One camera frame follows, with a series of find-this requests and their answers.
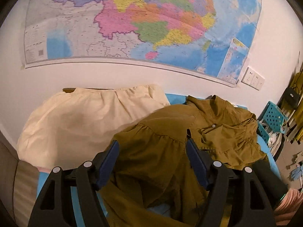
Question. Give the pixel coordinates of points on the grey brown cushion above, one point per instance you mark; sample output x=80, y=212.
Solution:
x=16, y=182

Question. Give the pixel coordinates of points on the blue cloth scrap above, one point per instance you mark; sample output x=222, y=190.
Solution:
x=297, y=172

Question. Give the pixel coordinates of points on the white wall socket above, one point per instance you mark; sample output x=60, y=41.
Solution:
x=255, y=79
x=260, y=83
x=247, y=75

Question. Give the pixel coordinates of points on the wooden headboard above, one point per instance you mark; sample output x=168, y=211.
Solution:
x=68, y=90

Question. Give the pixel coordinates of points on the yellow-green hanging clothes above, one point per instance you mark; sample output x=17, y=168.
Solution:
x=297, y=85

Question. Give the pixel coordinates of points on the stack of papers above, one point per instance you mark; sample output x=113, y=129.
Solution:
x=275, y=144

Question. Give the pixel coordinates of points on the colourful wall map poster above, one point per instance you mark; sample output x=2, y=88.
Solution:
x=153, y=21

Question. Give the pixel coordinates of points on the cream cloth garment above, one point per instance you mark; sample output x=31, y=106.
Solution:
x=82, y=123

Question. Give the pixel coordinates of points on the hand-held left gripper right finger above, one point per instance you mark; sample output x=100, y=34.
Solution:
x=196, y=163

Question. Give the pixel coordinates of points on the black handbag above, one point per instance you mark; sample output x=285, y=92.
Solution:
x=291, y=97

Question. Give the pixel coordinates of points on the person's right forearm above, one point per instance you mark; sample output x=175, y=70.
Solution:
x=291, y=205

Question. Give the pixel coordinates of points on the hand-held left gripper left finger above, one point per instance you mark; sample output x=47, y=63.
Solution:
x=109, y=163

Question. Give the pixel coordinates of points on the blue perforated plastic stool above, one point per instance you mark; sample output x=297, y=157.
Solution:
x=274, y=117

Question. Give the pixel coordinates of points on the olive green dress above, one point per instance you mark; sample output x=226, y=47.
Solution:
x=153, y=160

